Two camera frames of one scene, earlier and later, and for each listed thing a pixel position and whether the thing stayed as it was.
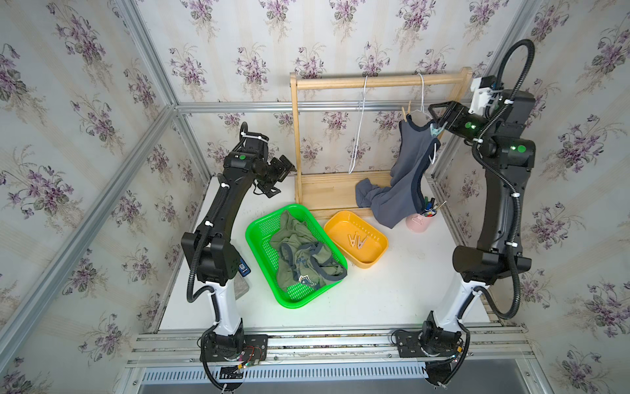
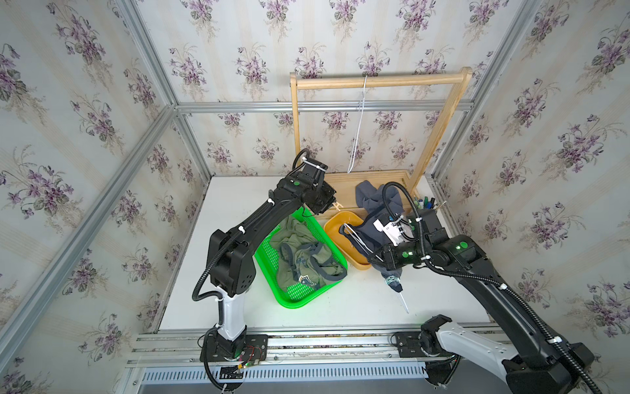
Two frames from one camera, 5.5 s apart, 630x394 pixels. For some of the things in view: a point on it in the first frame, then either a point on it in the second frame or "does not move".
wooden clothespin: x=408 y=111 to x=337 y=204
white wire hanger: x=358 y=125 does not move
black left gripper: x=281 y=170 to x=330 y=197
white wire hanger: x=422 y=111 to x=362 y=244
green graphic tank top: x=301 y=258 does not move
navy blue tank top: x=402 y=199 to x=391 y=277
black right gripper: x=454 y=107 to x=390 y=258
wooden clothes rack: x=333 y=194 does not move
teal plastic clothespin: x=435 y=132 to x=392 y=279
